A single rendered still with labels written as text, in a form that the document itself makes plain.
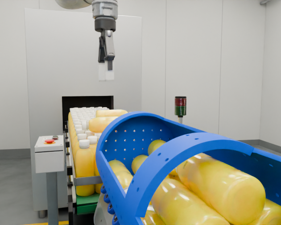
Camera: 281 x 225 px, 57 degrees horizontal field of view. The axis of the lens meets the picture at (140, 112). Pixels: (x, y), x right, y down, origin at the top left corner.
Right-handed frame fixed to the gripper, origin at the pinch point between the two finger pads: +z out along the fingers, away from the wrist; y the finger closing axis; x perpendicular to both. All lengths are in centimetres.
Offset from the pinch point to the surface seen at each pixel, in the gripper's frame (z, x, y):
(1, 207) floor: 135, -79, -207
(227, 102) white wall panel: 39, 317, -362
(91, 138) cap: 23.9, -4.5, -10.0
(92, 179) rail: 37.4, -5.2, -0.8
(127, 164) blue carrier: 28.5, 4.5, 13.1
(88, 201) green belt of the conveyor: 45.1, -7.4, 0.7
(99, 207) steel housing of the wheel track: 45.7, -4.0, 5.7
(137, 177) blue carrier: 18, -5, 54
